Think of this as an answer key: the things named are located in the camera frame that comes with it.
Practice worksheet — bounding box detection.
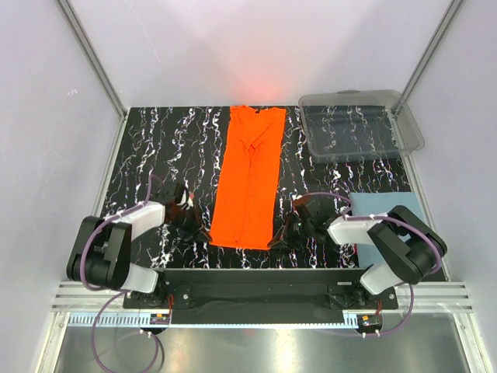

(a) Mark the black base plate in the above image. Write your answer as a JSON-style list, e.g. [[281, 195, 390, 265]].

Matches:
[[123, 269, 398, 310]]

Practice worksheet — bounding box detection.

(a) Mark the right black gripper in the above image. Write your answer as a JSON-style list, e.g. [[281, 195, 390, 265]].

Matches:
[[269, 212, 314, 250]]

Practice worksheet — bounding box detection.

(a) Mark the clear plastic bin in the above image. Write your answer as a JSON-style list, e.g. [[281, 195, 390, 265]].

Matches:
[[298, 89, 425, 164]]

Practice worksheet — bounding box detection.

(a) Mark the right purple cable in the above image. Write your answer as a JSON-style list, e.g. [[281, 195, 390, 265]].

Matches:
[[298, 192, 443, 336]]

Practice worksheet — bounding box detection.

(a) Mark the aluminium frame rail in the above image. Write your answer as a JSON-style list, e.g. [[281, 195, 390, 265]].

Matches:
[[50, 282, 474, 314]]

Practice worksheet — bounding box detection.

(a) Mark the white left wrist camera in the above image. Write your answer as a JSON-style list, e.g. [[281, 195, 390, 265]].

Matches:
[[175, 190, 194, 210]]

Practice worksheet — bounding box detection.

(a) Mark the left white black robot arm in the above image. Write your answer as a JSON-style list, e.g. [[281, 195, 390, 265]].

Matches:
[[66, 182, 212, 308]]

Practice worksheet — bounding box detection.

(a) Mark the right aluminium corner post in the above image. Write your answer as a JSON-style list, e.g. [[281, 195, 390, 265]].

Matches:
[[402, 0, 466, 100]]

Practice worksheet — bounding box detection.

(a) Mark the orange t shirt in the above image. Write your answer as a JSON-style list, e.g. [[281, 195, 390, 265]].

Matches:
[[210, 106, 287, 250]]

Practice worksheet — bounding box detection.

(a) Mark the left aluminium corner post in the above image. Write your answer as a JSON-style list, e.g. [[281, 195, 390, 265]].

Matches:
[[55, 0, 127, 120]]

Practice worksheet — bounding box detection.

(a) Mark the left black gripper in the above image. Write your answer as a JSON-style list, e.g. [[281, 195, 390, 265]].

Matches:
[[168, 204, 212, 242]]

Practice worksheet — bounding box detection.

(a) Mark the folded light blue t shirt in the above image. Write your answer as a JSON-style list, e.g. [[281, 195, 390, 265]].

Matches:
[[349, 192, 426, 268]]

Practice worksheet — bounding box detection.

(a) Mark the white toothed cable duct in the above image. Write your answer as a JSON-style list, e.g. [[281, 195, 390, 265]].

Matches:
[[68, 312, 384, 327]]

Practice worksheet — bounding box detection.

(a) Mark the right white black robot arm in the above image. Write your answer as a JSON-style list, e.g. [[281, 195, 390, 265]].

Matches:
[[268, 192, 447, 309]]

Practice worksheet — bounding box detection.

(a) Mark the aluminium corner post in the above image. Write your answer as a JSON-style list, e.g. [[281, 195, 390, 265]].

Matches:
[[402, 0, 466, 100], [55, 0, 127, 120]]

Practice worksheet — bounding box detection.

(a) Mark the purple cable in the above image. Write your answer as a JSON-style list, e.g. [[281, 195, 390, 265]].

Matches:
[[79, 173, 168, 372], [298, 192, 443, 336]]

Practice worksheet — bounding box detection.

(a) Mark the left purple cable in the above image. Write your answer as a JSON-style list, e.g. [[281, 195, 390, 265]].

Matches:
[[79, 173, 168, 372]]

